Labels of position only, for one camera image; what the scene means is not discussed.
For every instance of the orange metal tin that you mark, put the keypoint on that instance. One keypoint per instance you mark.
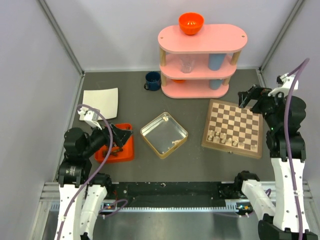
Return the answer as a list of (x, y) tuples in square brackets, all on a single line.
[(117, 154)]

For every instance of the grey cable duct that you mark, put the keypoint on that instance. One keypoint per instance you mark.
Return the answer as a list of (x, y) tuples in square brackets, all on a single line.
[(238, 206)]

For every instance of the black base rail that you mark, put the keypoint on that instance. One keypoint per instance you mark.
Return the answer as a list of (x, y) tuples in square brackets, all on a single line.
[(172, 193)]

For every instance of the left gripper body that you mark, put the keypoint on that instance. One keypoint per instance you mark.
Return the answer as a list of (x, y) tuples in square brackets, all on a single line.
[(98, 138)]

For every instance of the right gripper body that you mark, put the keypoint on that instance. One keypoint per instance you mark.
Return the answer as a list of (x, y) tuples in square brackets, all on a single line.
[(266, 104)]

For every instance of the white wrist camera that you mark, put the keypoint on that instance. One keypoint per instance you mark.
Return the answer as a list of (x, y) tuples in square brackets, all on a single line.
[(90, 117), (284, 84)]

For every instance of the white rook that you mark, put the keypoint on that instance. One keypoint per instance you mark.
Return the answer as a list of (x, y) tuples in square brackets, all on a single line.
[(211, 135)]

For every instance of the light blue cup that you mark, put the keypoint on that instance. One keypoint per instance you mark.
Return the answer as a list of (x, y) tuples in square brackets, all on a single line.
[(215, 61), (215, 84)]

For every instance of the small orange bowl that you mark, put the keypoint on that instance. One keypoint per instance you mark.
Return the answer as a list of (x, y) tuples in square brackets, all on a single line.
[(179, 81)]

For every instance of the pink three-tier shelf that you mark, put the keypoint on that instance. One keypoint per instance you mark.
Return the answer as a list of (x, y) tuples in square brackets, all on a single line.
[(211, 39)]

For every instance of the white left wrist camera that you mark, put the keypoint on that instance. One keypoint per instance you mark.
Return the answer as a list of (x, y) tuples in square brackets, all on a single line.
[(90, 117)]

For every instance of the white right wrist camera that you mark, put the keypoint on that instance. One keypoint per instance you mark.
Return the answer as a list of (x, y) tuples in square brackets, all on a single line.
[(284, 84)]

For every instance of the gold metal tin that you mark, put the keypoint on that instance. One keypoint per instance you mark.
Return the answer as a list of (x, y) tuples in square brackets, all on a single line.
[(160, 134)]

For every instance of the clear glass cup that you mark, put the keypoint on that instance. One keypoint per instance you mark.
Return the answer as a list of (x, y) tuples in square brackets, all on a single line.
[(187, 62)]

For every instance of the wooden chess board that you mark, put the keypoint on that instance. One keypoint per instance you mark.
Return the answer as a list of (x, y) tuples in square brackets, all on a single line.
[(237, 123)]

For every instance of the white square plate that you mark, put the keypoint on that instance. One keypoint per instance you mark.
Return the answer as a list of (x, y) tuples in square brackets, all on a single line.
[(105, 100)]

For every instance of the light blue lower cup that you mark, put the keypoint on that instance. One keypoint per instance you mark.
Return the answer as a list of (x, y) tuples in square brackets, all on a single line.
[(215, 84)]

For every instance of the dark blue mug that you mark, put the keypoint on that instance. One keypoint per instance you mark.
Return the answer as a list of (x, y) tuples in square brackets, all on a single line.
[(152, 81)]

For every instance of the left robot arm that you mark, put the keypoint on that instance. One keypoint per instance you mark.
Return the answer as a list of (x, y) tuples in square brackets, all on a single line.
[(81, 196)]

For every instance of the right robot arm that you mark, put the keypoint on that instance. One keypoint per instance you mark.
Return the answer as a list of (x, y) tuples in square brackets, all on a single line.
[(284, 219)]

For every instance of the orange plastic bowl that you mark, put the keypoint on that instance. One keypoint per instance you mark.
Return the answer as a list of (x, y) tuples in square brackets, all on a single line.
[(191, 23)]

